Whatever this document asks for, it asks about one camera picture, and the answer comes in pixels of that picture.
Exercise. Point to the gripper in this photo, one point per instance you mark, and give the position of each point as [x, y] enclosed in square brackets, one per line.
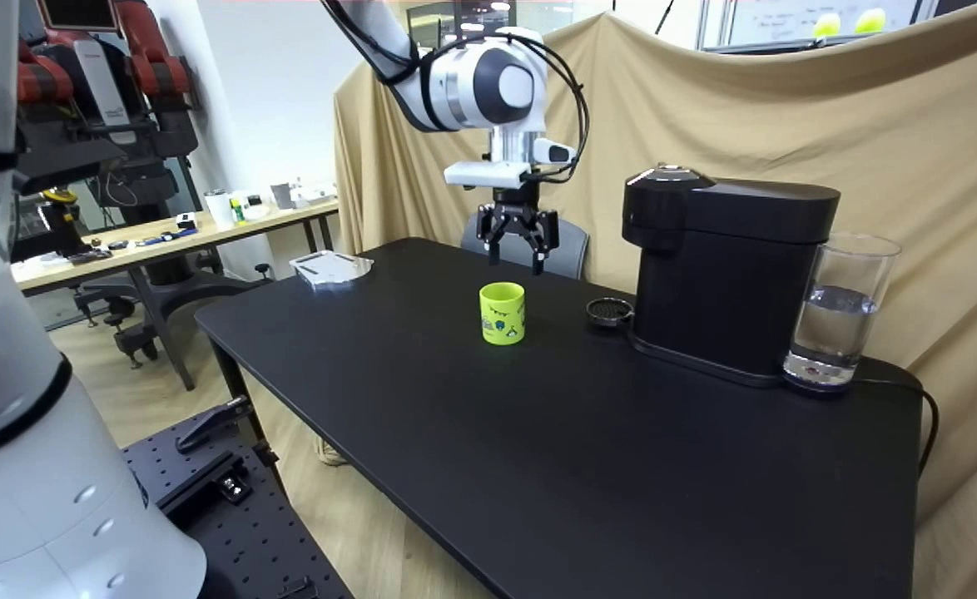
[518, 200]

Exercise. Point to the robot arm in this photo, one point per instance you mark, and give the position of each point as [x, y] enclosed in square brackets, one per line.
[22, 466]

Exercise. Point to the green printed mug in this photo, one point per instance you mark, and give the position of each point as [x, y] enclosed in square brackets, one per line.
[503, 314]

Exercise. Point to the grey office chair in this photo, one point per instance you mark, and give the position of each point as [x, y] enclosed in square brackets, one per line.
[572, 245]

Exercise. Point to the black coffee machine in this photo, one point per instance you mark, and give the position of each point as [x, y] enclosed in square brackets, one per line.
[721, 274]

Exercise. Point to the beige cloth backdrop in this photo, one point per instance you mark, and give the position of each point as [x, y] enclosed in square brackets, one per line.
[705, 108]

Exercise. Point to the grey cup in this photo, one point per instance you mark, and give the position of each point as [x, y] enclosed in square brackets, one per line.
[281, 196]

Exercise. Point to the small green bottle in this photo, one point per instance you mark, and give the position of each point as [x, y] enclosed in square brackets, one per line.
[238, 211]

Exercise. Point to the white cup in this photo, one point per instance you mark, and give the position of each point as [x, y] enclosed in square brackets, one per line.
[220, 210]

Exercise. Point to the clear water tank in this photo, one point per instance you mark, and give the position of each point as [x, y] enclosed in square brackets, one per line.
[838, 324]

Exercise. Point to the wooden table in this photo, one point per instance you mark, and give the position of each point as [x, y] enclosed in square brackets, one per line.
[164, 245]

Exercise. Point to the black clamp lever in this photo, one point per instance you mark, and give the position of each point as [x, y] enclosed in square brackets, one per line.
[210, 423]

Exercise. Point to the yellow ball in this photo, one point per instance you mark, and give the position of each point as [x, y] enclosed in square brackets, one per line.
[870, 20]
[826, 25]

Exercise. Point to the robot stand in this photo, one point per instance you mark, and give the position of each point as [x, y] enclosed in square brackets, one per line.
[230, 532]

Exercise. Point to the red and black robot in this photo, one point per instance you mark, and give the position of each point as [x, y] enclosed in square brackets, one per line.
[122, 91]

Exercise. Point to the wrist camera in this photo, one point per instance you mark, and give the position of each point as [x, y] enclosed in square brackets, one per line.
[484, 174]

